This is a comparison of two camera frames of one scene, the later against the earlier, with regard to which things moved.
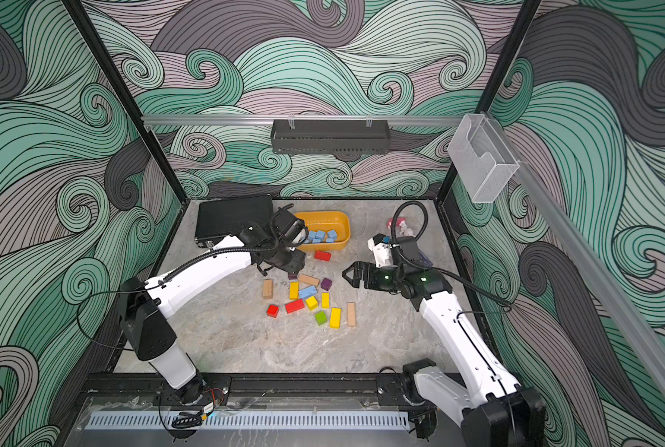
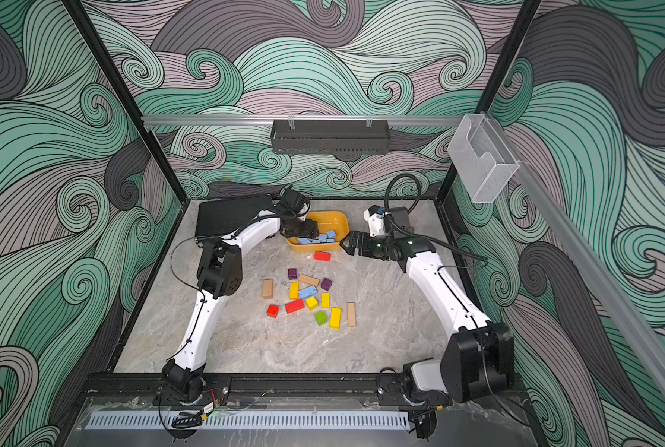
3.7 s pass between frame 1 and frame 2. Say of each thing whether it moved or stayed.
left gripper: moved
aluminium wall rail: stayed
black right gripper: stayed
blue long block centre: stayed
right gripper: moved
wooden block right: stayed
